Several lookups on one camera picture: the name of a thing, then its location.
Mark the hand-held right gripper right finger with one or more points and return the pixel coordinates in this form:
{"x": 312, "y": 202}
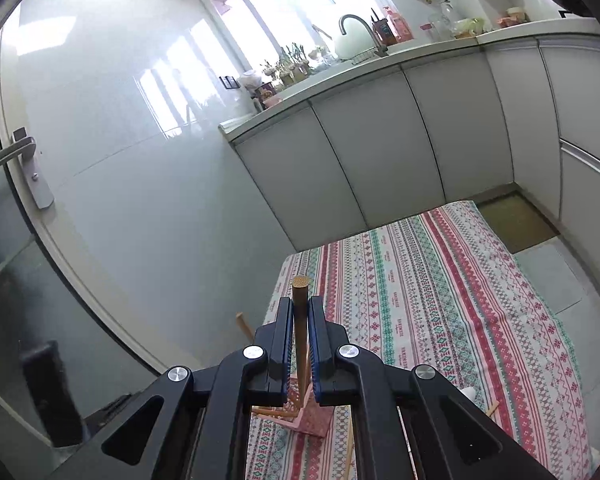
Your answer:
{"x": 317, "y": 350}

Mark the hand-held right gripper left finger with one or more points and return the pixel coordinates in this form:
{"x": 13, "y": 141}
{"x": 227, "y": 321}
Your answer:
{"x": 285, "y": 350}

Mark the striped patterned tablecloth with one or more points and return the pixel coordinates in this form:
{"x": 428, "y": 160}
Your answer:
{"x": 430, "y": 300}

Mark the white plastic spoon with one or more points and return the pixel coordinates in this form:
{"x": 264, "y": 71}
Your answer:
{"x": 466, "y": 395}

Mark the white kitchen base cabinets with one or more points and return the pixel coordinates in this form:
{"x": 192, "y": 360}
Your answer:
{"x": 395, "y": 140}

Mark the dark upright object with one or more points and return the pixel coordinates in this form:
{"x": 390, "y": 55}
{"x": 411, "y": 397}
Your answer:
{"x": 55, "y": 395}

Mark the pink cup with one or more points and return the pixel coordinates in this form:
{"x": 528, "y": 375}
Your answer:
{"x": 271, "y": 101}

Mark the frosted glass sliding door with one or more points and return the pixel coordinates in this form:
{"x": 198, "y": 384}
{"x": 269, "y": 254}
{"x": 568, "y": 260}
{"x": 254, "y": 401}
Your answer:
{"x": 10, "y": 310}

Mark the potted windowsill plants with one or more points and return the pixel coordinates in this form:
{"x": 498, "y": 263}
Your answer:
{"x": 292, "y": 67}

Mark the white round pot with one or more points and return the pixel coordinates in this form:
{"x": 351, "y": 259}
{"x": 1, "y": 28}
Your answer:
{"x": 352, "y": 42}

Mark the dark knife holder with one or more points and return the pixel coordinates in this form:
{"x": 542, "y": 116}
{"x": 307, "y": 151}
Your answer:
{"x": 384, "y": 30}

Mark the curved metal sink faucet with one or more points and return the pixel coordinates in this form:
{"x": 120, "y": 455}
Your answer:
{"x": 360, "y": 22}

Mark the pink dish soap bottle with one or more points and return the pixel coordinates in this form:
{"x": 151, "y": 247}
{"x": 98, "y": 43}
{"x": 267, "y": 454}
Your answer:
{"x": 400, "y": 25}

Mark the kitchen window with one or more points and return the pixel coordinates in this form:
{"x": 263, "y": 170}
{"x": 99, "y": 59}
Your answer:
{"x": 280, "y": 5}

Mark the glass jars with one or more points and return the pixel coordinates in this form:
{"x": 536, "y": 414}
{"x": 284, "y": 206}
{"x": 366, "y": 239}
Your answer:
{"x": 442, "y": 22}

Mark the green leafy vegetable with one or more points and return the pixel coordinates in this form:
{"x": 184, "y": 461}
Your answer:
{"x": 470, "y": 27}

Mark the pink bowls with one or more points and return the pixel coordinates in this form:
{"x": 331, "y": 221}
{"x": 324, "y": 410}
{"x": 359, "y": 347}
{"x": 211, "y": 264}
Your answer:
{"x": 512, "y": 17}

